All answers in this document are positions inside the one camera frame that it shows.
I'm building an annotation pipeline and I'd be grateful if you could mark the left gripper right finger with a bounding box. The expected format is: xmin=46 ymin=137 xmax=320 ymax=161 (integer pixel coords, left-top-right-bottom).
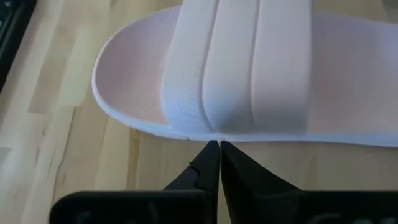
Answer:
xmin=220 ymin=141 xmax=304 ymax=224

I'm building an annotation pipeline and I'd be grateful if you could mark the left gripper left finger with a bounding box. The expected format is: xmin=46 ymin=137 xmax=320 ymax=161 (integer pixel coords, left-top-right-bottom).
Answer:
xmin=163 ymin=139 xmax=221 ymax=224

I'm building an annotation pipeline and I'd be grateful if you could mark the pink rubber slide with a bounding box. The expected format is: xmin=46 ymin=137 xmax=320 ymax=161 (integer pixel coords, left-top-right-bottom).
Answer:
xmin=91 ymin=0 xmax=398 ymax=149

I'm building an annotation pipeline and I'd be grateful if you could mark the black aluminium table frame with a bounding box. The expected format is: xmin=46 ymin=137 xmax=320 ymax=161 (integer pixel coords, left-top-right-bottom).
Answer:
xmin=0 ymin=0 xmax=38 ymax=93

